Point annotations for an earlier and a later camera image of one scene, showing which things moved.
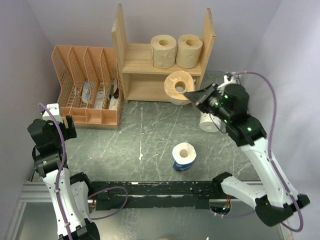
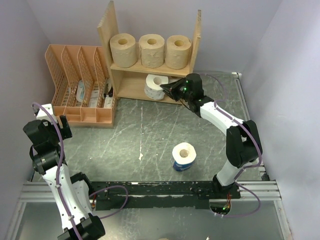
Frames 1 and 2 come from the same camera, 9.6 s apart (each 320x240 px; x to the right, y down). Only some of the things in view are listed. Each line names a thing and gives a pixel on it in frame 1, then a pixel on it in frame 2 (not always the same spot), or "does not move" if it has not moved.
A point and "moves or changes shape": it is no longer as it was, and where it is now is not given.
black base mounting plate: [122, 195] does not move
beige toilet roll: [170, 82] moves or changes shape
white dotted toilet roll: [206, 124] → [153, 89]
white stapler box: [113, 103] → [108, 103]
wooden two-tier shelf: [142, 82] → [129, 82]
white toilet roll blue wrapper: [183, 154] does not move
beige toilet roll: [188, 51] → [177, 50]
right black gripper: [197, 96] → [173, 86]
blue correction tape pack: [86, 92] → [80, 91]
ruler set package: [99, 99] → [94, 99]
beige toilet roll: [163, 48] → [152, 50]
